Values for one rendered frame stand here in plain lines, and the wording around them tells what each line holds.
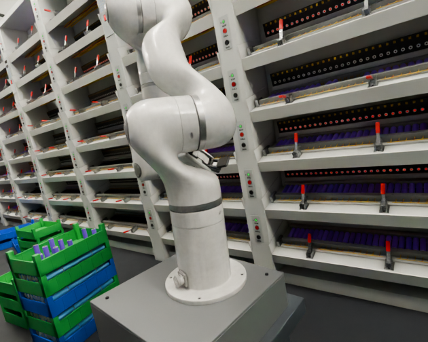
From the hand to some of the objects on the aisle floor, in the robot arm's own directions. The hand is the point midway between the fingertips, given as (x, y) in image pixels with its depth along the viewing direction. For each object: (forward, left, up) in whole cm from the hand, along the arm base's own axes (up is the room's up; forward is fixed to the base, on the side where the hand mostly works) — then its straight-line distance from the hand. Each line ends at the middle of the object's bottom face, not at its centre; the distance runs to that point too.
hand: (214, 153), depth 77 cm
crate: (-32, +65, -69) cm, 100 cm away
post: (+46, +24, -64) cm, 82 cm away
